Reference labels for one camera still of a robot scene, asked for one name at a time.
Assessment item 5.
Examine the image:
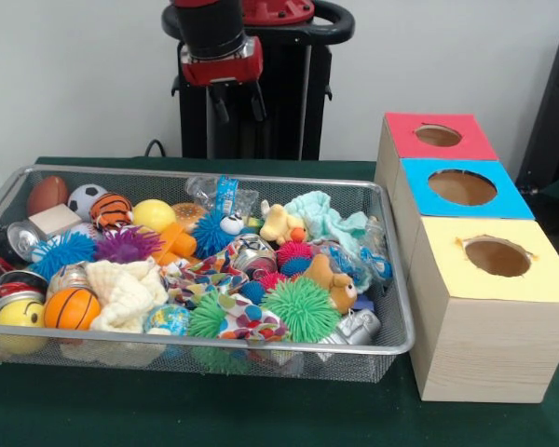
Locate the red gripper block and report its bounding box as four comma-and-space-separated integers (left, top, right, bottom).
180, 36, 267, 124

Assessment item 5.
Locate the orange striped tiger plush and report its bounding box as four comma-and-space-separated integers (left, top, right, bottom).
89, 193, 135, 233

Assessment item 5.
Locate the wooden box with three holes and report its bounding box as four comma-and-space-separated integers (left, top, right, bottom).
374, 111, 559, 404

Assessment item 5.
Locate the yellow duck plush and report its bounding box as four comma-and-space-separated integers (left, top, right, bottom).
259, 199, 308, 246

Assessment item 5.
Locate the plain yellow ball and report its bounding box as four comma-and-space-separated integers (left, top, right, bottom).
132, 198, 177, 234

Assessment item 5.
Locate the purple spiky ball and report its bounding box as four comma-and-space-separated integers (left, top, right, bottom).
94, 225, 165, 264

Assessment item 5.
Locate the black and white soccer ball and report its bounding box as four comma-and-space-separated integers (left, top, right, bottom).
67, 183, 109, 223

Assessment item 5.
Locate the brown bear plush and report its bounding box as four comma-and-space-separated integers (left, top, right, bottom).
302, 253, 359, 316

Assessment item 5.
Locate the brown football toy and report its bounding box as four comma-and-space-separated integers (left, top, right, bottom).
26, 175, 70, 218

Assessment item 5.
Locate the large green spiky ball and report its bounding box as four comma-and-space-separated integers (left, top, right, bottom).
260, 277, 342, 345

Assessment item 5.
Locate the cream knitted cloth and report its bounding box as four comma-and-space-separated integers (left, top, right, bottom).
86, 259, 170, 334

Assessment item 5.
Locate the orange basketball toy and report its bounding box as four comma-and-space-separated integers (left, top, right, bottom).
44, 287, 102, 331

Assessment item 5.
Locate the yellow smiley face ball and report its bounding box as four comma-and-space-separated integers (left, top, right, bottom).
0, 300, 48, 354

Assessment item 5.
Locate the black upright panel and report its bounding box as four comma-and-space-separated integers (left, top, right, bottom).
515, 30, 559, 190

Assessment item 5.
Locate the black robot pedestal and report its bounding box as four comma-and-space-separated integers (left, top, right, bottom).
161, 0, 356, 162

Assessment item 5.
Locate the black cable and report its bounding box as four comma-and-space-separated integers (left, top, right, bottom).
143, 138, 169, 158

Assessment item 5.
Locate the wire mesh bin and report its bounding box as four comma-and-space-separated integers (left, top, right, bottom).
0, 165, 416, 384

